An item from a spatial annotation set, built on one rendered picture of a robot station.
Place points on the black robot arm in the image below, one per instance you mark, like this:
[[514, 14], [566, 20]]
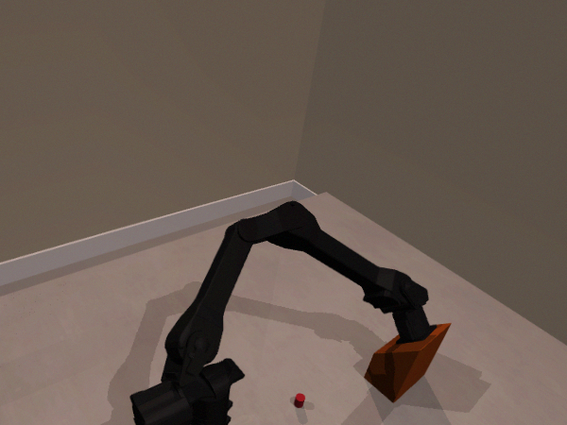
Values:
[[189, 386]]

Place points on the dark red cylinder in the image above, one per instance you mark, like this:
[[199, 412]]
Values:
[[299, 400]]

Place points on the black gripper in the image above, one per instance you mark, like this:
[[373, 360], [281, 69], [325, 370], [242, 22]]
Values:
[[223, 420]]

